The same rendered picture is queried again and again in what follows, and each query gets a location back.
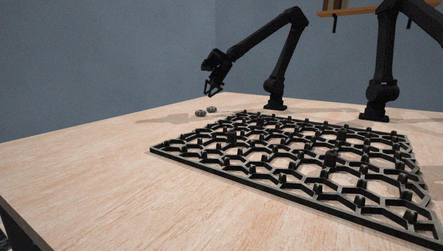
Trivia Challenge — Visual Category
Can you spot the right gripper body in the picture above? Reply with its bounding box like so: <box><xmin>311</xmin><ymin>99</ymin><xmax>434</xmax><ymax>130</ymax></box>
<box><xmin>209</xmin><ymin>71</ymin><xmax>227</xmax><ymax>86</ymax></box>

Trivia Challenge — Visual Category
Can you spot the grey metal gear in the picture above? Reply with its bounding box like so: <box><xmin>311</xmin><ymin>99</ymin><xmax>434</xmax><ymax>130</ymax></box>
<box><xmin>206</xmin><ymin>106</ymin><xmax>217</xmax><ymax>112</ymax></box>
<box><xmin>195</xmin><ymin>110</ymin><xmax>206</xmax><ymax>116</ymax></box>

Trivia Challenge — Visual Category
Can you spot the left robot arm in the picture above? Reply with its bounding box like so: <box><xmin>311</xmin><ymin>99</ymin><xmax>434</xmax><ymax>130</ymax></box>
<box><xmin>358</xmin><ymin>0</ymin><xmax>443</xmax><ymax>123</ymax></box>

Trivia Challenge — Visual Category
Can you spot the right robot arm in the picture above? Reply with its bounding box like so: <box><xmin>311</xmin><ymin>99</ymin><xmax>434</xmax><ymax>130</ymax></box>
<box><xmin>201</xmin><ymin>6</ymin><xmax>309</xmax><ymax>111</ymax></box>

